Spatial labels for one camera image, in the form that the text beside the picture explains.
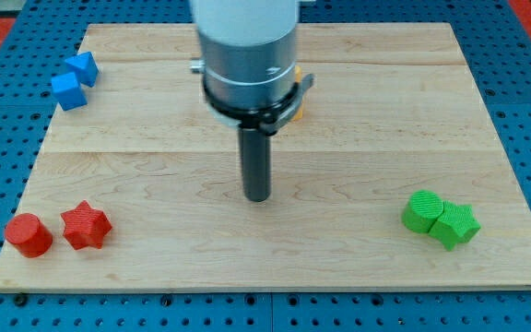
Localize wooden board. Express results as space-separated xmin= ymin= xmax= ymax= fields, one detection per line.
xmin=0 ymin=23 xmax=531 ymax=293

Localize green cylinder block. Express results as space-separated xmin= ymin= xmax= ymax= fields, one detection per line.
xmin=401 ymin=190 xmax=444 ymax=233

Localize green star block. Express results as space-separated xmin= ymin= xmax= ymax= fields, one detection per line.
xmin=429 ymin=201 xmax=481 ymax=251

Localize blue triangle block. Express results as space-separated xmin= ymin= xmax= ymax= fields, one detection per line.
xmin=65 ymin=52 xmax=99 ymax=88

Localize black clamp ring with lever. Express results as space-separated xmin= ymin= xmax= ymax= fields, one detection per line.
xmin=201 ymin=73 xmax=315 ymax=136

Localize red star block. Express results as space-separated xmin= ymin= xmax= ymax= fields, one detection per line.
xmin=60 ymin=200 xmax=112 ymax=250

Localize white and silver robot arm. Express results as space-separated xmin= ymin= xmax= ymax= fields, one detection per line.
xmin=190 ymin=0 xmax=313 ymax=133

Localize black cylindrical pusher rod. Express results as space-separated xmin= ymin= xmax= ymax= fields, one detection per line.
xmin=238 ymin=128 xmax=271 ymax=202

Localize red cylinder block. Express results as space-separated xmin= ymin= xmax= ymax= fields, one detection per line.
xmin=4 ymin=213 xmax=53 ymax=258

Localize blue cube block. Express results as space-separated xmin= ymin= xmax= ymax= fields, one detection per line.
xmin=51 ymin=72 xmax=87 ymax=111

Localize yellow block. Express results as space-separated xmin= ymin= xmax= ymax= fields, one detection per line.
xmin=291 ymin=65 xmax=303 ymax=122

